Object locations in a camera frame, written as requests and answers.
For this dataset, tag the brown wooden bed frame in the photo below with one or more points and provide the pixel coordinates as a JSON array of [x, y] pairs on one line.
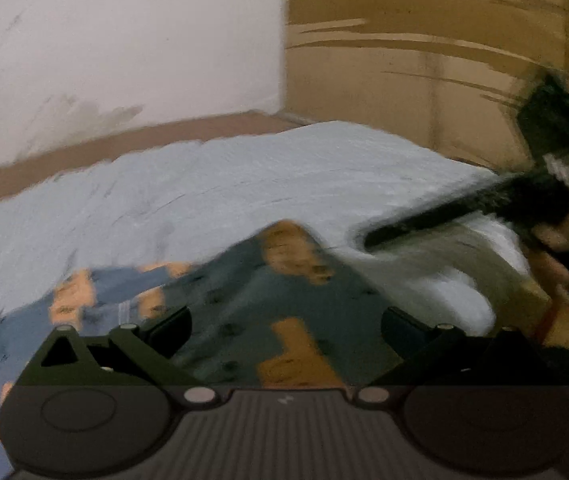
[[114, 142]]

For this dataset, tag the blue pants with orange print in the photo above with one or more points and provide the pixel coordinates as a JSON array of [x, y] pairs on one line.
[[274, 300]]

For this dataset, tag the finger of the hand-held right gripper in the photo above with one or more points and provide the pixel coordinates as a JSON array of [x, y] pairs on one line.
[[464, 210]]

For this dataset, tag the person's right hand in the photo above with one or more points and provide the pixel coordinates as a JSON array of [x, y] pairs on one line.
[[557, 240]]

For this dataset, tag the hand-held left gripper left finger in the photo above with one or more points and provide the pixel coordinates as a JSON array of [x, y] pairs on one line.
[[173, 327]]

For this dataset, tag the brown wooden wardrobe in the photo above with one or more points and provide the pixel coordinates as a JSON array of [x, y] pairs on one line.
[[414, 60]]

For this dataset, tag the light blue bed sheet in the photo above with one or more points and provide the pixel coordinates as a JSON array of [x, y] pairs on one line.
[[214, 185]]

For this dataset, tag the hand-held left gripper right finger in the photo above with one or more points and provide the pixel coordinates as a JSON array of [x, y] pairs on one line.
[[400, 329]]

